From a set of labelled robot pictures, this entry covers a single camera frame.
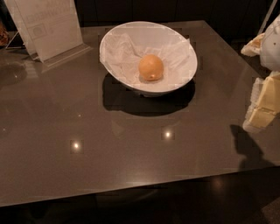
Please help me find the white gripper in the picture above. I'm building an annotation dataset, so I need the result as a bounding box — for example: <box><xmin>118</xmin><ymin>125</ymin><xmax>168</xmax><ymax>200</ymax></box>
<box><xmin>241</xmin><ymin>15</ymin><xmax>280</xmax><ymax>133</ymax></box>

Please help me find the white slanted bowl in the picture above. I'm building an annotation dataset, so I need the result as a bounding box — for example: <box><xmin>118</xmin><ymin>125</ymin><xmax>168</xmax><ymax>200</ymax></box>
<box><xmin>100</xmin><ymin>21</ymin><xmax>198</xmax><ymax>97</ymax></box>

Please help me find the orange fruit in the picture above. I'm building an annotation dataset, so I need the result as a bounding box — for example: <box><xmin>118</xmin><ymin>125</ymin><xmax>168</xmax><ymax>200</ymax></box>
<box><xmin>138</xmin><ymin>54</ymin><xmax>164</xmax><ymax>81</ymax></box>

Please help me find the white paper napkin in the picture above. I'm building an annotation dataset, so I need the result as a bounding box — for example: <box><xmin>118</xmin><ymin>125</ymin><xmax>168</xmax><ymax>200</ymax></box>
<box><xmin>100</xmin><ymin>33</ymin><xmax>197</xmax><ymax>92</ymax></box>

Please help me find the clear acrylic sign stand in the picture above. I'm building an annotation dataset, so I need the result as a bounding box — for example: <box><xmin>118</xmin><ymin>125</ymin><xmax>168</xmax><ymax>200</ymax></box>
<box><xmin>3</xmin><ymin>0</ymin><xmax>89</xmax><ymax>66</ymax></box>

